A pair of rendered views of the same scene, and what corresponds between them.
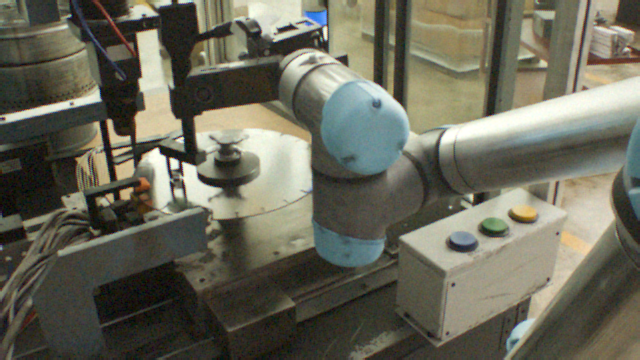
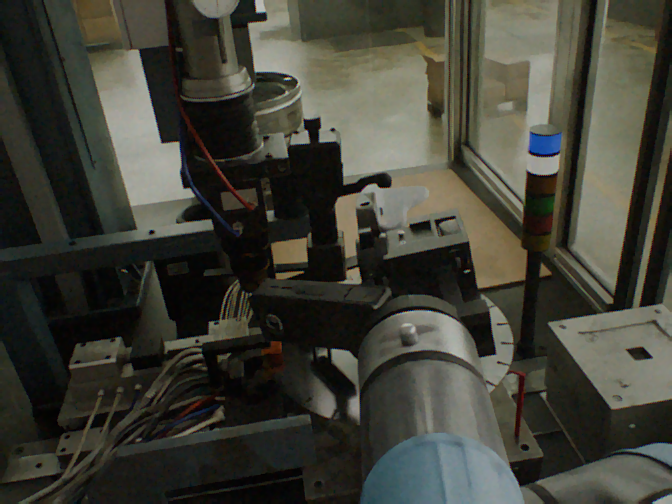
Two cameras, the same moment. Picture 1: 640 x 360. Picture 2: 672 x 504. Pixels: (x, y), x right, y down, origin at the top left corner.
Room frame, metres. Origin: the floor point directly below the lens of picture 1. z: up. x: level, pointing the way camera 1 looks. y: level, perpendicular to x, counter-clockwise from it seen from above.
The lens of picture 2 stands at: (0.35, -0.09, 1.47)
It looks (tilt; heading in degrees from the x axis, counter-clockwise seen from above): 30 degrees down; 27
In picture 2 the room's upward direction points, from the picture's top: 6 degrees counter-clockwise
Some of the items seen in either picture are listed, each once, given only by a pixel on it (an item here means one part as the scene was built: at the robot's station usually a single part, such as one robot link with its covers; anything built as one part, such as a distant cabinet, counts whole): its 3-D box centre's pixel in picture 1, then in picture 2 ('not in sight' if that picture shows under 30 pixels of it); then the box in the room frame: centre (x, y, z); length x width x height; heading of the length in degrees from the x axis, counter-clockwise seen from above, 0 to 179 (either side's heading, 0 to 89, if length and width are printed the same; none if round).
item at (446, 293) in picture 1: (481, 262); not in sight; (0.84, -0.27, 0.82); 0.28 x 0.11 x 0.15; 122
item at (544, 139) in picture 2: (315, 16); (544, 139); (1.22, 0.00, 1.14); 0.05 x 0.04 x 0.03; 32
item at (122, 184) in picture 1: (119, 202); (244, 360); (0.86, 0.32, 0.95); 0.10 x 0.03 x 0.07; 122
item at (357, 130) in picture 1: (350, 120); (435, 482); (0.55, -0.03, 1.21); 0.11 x 0.08 x 0.09; 23
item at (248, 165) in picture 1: (227, 161); not in sight; (0.96, 0.15, 0.96); 0.11 x 0.11 x 0.03
